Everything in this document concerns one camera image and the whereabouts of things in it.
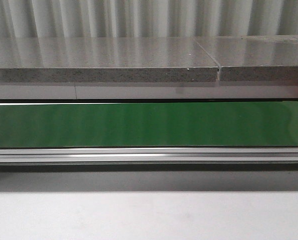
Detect grey granite countertop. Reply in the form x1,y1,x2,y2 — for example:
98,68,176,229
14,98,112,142
0,34,298,100

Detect green conveyor belt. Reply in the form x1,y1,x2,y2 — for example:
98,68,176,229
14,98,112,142
0,101,298,148

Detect grey pleated curtain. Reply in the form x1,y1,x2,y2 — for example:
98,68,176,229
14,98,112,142
0,0,298,38

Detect aluminium conveyor frame rail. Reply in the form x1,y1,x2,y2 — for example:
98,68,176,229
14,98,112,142
0,147,298,172

